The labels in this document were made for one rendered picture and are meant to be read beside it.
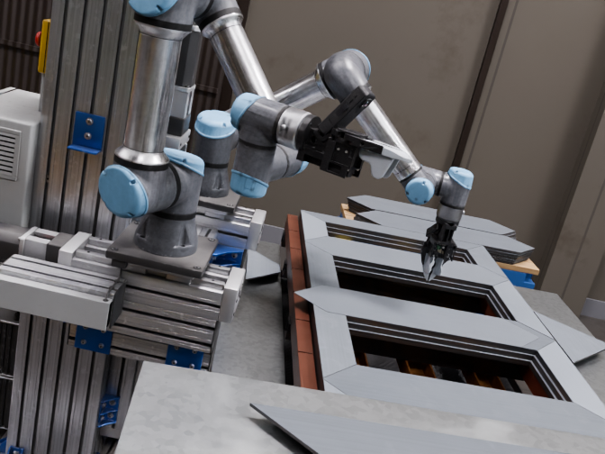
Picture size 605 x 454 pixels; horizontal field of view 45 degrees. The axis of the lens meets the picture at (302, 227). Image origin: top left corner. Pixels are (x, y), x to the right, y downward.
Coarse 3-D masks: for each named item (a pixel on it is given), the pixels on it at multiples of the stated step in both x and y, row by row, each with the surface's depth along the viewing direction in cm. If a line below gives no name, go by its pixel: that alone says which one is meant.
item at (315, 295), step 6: (312, 288) 215; (318, 288) 216; (306, 294) 210; (312, 294) 211; (318, 294) 212; (312, 300) 207; (318, 300) 208; (324, 300) 209; (318, 306) 204; (324, 306) 205
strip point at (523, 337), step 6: (510, 324) 222; (510, 330) 219; (516, 330) 219; (522, 330) 220; (516, 336) 215; (522, 336) 216; (528, 336) 217; (534, 336) 218; (522, 342) 212; (528, 342) 213
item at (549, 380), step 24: (360, 240) 278; (384, 240) 279; (408, 240) 280; (336, 264) 245; (360, 264) 246; (432, 288) 249; (456, 288) 250; (480, 288) 251; (312, 312) 203; (504, 312) 235; (312, 336) 195; (384, 336) 204; (408, 336) 205; (432, 336) 206; (456, 336) 207; (504, 360) 208; (528, 360) 209; (552, 384) 195
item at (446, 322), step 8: (432, 312) 218; (440, 312) 220; (448, 312) 221; (440, 320) 214; (448, 320) 215; (456, 320) 217; (440, 328) 209; (448, 328) 210; (456, 328) 211; (464, 336) 207
